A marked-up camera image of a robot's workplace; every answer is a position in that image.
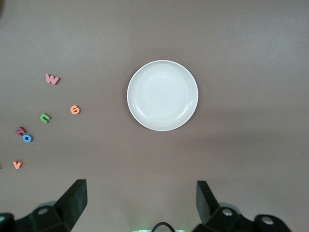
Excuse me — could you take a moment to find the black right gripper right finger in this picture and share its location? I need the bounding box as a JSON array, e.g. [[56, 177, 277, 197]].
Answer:
[[192, 180, 293, 232]]

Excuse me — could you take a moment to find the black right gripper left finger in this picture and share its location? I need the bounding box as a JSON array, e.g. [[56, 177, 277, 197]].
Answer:
[[0, 179, 87, 232]]

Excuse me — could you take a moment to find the pink foam letter w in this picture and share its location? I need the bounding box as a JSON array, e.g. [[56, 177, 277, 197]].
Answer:
[[45, 73, 61, 86]]

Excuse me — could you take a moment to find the brown table cover sheet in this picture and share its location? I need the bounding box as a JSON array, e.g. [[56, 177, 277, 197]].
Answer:
[[0, 0, 309, 232]]

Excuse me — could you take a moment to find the beige round plate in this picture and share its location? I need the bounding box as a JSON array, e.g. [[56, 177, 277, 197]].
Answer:
[[126, 60, 199, 132]]

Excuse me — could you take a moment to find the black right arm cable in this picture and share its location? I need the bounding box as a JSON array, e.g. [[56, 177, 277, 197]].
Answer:
[[151, 221, 176, 232]]

